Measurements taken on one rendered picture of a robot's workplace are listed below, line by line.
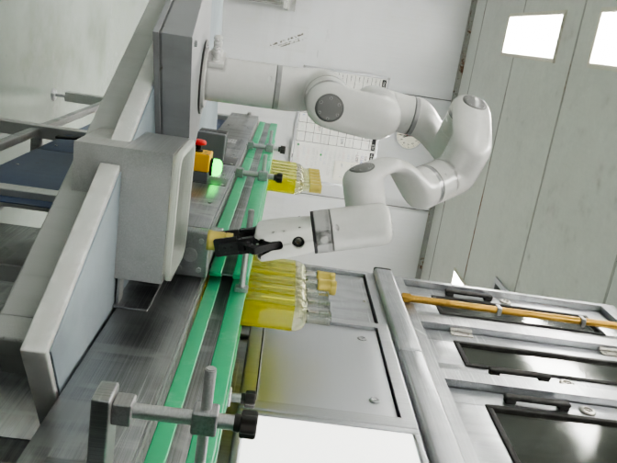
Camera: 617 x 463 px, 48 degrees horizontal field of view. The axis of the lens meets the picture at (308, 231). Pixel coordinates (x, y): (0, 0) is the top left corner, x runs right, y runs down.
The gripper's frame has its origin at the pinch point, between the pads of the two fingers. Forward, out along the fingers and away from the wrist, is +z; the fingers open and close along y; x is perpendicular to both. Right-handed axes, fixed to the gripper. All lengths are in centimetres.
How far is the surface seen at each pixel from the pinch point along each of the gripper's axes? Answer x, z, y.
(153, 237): 4.5, 10.8, -6.8
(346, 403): -36.5, -17.4, 3.6
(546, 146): -63, -173, 334
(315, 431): -34.4, -11.2, -7.8
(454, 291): -50, -56, 83
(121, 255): 2.1, 16.6, -6.8
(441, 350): -48, -43, 43
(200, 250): -4.6, 7.0, 12.0
